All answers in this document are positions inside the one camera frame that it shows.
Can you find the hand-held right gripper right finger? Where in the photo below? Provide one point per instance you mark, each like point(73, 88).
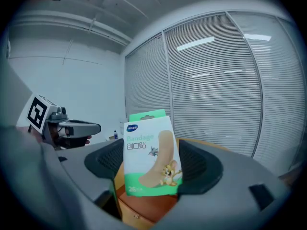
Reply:
point(227, 188)

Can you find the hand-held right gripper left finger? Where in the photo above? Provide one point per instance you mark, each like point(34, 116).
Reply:
point(79, 176)

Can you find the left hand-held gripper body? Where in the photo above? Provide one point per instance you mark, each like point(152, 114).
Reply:
point(38, 112)

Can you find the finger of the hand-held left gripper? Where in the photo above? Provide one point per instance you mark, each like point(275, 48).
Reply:
point(82, 127)

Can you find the green white packet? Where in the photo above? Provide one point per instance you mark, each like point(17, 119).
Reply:
point(144, 157)

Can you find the person's left hand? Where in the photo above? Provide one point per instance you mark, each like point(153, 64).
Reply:
point(72, 142)

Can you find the small yellow packet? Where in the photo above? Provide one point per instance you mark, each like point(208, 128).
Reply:
point(111, 137)

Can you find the clear bottle with blue cap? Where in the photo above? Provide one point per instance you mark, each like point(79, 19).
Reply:
point(115, 135)

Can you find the white window blinds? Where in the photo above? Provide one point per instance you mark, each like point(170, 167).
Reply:
point(211, 85)

